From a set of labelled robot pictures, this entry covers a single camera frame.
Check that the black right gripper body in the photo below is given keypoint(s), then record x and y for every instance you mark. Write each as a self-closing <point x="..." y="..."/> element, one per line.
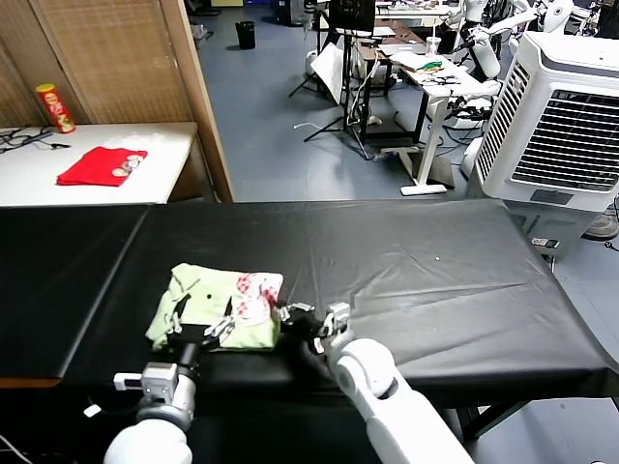
<point x="307" y="326"/>

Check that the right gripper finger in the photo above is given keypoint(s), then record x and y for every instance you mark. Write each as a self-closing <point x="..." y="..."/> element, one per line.
<point x="284" y="314"/>
<point x="302" y="308"/>

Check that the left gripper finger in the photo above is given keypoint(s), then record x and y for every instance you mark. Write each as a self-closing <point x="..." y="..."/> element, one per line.
<point x="223" y="326"/>
<point x="176" y="321"/>

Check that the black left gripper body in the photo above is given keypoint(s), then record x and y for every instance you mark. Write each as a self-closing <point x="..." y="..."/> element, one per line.
<point x="191" y="338"/>

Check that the light green t-shirt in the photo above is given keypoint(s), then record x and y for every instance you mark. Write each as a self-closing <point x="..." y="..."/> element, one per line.
<point x="203" y="280"/>

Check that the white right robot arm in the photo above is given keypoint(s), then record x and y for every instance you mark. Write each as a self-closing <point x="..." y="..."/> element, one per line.
<point x="367" y="367"/>

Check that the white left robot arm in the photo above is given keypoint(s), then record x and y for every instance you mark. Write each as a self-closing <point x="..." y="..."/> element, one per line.
<point x="145" y="444"/>

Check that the black leather table cover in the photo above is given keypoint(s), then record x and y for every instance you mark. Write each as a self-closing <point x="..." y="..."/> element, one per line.
<point x="48" y="290"/>
<point x="459" y="290"/>

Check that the white side table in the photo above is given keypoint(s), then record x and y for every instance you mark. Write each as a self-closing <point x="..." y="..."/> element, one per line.
<point x="159" y="159"/>

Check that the red folded shirt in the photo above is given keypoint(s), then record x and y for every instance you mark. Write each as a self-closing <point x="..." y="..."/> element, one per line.
<point x="97" y="166"/>

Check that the black tripod stand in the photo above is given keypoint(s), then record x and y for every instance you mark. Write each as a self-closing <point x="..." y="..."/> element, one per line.
<point x="348" y="96"/>

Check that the white reflector board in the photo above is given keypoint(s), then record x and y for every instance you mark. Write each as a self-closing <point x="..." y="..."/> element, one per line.
<point x="331" y="72"/>

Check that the red chips can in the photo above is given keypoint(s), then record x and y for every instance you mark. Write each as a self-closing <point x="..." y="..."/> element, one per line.
<point x="56" y="108"/>

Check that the small white power strip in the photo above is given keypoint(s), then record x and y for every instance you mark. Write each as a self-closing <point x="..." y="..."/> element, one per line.
<point x="545" y="242"/>

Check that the wooden partition screen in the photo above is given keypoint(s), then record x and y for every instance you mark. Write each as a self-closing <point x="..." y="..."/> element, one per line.
<point x="121" y="58"/>

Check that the white desk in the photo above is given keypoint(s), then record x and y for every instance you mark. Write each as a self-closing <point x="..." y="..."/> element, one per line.
<point x="466" y="84"/>

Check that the grey laptop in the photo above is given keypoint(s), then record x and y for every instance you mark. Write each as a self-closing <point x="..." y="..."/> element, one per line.
<point x="401" y="48"/>

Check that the black trash bin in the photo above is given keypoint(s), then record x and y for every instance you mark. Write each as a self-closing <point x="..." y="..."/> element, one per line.
<point x="245" y="35"/>

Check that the plastic cup with straw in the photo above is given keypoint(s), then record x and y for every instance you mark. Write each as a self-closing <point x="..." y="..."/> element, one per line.
<point x="433" y="46"/>

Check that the black monitor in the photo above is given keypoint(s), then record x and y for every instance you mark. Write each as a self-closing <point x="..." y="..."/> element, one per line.
<point x="353" y="14"/>

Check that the white humanoid robot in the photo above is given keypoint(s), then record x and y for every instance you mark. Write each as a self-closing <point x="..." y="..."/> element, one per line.
<point x="486" y="55"/>

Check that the white air cooler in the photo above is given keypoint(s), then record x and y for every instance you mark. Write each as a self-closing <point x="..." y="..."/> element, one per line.
<point x="556" y="121"/>

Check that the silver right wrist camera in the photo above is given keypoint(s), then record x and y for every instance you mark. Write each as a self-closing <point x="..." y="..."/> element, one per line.
<point x="338" y="314"/>

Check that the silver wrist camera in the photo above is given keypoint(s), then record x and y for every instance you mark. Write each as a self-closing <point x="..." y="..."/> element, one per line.
<point x="338" y="314"/>
<point x="157" y="379"/>

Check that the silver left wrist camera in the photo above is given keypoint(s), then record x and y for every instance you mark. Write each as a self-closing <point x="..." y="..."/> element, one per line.
<point x="157" y="379"/>

